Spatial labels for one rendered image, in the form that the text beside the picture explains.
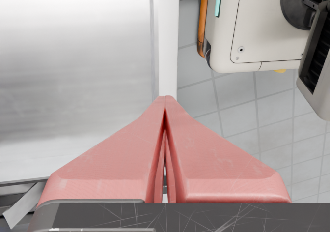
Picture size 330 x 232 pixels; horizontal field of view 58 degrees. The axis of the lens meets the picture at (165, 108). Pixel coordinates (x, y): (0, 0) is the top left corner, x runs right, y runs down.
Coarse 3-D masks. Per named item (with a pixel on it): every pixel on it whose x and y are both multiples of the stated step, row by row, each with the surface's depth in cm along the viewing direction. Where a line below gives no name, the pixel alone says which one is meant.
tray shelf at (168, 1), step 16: (160, 0) 29; (176, 0) 29; (160, 16) 30; (176, 16) 30; (160, 32) 31; (176, 32) 31; (160, 48) 32; (176, 48) 32; (160, 64) 33; (176, 64) 34; (160, 80) 34; (176, 80) 35; (176, 96) 36; (0, 192) 41; (16, 192) 41
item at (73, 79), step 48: (0, 0) 27; (48, 0) 27; (96, 0) 28; (144, 0) 29; (0, 48) 29; (48, 48) 30; (96, 48) 31; (144, 48) 32; (0, 96) 32; (48, 96) 33; (96, 96) 34; (144, 96) 35; (0, 144) 36; (48, 144) 37; (96, 144) 38
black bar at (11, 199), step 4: (164, 176) 44; (164, 180) 43; (164, 184) 42; (164, 188) 43; (164, 192) 43; (4, 196) 41; (8, 196) 41; (12, 196) 41; (16, 196) 41; (20, 196) 41; (0, 200) 40; (4, 200) 40; (8, 200) 40; (12, 200) 40; (16, 200) 40; (0, 204) 40; (4, 204) 40; (8, 204) 40; (36, 204) 40; (0, 208) 40; (4, 208) 40; (32, 208) 41; (0, 212) 40
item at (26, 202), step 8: (40, 184) 39; (32, 192) 38; (40, 192) 40; (24, 200) 37; (32, 200) 39; (8, 208) 35; (16, 208) 36; (24, 208) 38; (8, 216) 35; (16, 216) 37; (8, 224) 36
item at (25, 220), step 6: (0, 216) 41; (24, 216) 41; (30, 216) 41; (0, 222) 40; (6, 222) 40; (18, 222) 40; (24, 222) 40; (0, 228) 40; (6, 228) 45; (12, 228) 45; (18, 228) 45; (24, 228) 46
